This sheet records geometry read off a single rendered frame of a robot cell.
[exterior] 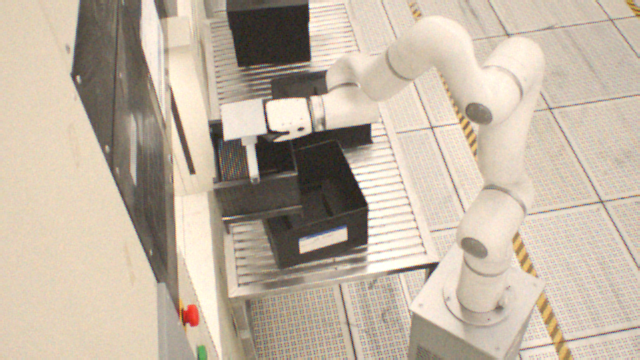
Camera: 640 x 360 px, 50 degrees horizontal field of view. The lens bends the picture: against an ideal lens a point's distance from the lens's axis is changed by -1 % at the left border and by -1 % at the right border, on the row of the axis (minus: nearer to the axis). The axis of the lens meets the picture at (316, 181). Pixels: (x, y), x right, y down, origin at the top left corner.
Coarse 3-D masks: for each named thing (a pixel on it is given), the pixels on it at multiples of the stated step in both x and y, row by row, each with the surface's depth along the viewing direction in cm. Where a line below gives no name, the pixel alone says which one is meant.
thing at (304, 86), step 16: (272, 80) 236; (288, 80) 235; (304, 80) 235; (320, 80) 234; (272, 96) 235; (288, 96) 230; (304, 96) 229; (336, 128) 219; (352, 128) 221; (368, 128) 222; (304, 144) 222; (352, 144) 226; (368, 144) 227
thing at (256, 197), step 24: (216, 120) 180; (240, 120) 165; (264, 120) 164; (216, 144) 184; (264, 144) 187; (288, 144) 189; (216, 168) 177; (264, 168) 191; (288, 168) 190; (216, 192) 167; (240, 192) 169; (264, 192) 170; (288, 192) 171; (240, 216) 175; (264, 216) 177
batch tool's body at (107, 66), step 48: (96, 0) 91; (96, 48) 87; (192, 48) 170; (96, 96) 83; (192, 96) 176; (192, 144) 189; (192, 192) 203; (144, 240) 96; (192, 240) 193; (192, 288) 137; (192, 336) 131
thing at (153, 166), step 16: (48, 0) 68; (64, 0) 75; (48, 16) 67; (64, 16) 74; (64, 32) 73; (64, 48) 71; (144, 80) 119; (144, 96) 116; (144, 112) 114; (144, 128) 111; (160, 128) 129; (144, 144) 109; (160, 144) 126; (144, 160) 106; (160, 160) 123; (144, 176) 104; (160, 176) 120; (144, 192) 102; (160, 192) 117; (144, 208) 100; (160, 208) 114; (160, 224) 112; (160, 240) 109; (160, 256) 107
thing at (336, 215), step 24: (336, 144) 207; (312, 168) 212; (336, 168) 215; (312, 192) 215; (336, 192) 214; (360, 192) 194; (288, 216) 207; (312, 216) 209; (336, 216) 188; (360, 216) 191; (288, 240) 188; (312, 240) 192; (336, 240) 195; (360, 240) 199; (288, 264) 197
